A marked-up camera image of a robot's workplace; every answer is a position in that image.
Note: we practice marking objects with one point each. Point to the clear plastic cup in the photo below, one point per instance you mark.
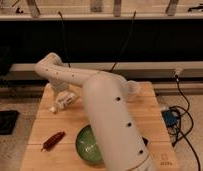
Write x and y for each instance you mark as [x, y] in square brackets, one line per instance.
[133, 90]

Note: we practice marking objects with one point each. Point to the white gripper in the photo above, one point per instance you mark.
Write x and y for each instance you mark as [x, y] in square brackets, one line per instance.
[58, 87]

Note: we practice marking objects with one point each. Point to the blue connector box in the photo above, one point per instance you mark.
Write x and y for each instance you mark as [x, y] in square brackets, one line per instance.
[169, 119]

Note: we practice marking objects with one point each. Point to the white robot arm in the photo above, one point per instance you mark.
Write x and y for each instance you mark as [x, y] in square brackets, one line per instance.
[105, 101]

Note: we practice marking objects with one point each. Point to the green ceramic bowl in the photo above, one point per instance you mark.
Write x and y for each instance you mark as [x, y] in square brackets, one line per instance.
[86, 146]

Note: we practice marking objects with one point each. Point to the black floor mat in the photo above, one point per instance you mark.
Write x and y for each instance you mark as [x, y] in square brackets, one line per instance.
[7, 121]

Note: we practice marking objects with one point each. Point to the red chili pepper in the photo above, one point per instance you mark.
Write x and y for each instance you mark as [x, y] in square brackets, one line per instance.
[53, 140]

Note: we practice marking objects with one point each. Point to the black smartphone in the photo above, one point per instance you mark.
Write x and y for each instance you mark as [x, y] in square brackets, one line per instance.
[145, 140]

